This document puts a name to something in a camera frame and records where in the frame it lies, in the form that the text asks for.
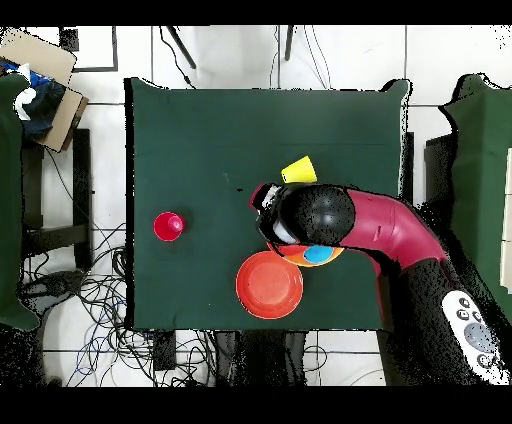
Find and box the yellow cup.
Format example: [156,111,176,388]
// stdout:
[280,155,319,185]

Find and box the large orange bowl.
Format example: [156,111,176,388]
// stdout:
[279,245,346,268]

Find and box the blue cup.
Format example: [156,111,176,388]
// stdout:
[302,244,336,266]

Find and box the red cup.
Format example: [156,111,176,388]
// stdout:
[152,211,187,243]

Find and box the dark green tablecloth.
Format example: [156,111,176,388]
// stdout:
[123,76,413,335]

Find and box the black chair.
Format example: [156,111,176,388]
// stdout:
[423,133,457,209]

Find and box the black power strip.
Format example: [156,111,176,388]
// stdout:
[152,330,178,372]

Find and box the green cloth side table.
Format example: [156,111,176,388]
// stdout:
[437,73,512,321]
[0,73,41,332]

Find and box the blue and white cloth bundle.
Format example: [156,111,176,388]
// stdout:
[0,59,67,139]

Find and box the cardboard box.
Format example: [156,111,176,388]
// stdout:
[0,27,90,154]

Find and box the black floor cable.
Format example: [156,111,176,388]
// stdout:
[158,25,196,89]

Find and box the tangle of floor cables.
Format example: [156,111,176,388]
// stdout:
[23,221,219,388]

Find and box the black pedestal leg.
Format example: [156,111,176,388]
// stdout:
[19,269,87,317]

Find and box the black metal frame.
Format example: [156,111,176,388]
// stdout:
[58,25,120,74]

